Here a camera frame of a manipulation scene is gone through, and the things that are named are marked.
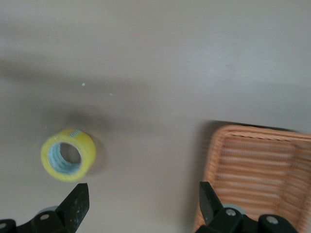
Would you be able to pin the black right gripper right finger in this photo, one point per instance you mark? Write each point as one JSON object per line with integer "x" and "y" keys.
{"x": 213, "y": 216}

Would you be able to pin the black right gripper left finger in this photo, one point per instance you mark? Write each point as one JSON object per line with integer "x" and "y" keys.
{"x": 73, "y": 211}

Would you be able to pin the deep brown wicker basket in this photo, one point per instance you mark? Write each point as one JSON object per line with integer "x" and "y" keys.
{"x": 262, "y": 170}

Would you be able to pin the yellowish clear tape roll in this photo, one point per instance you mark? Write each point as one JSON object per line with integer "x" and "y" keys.
{"x": 86, "y": 148}

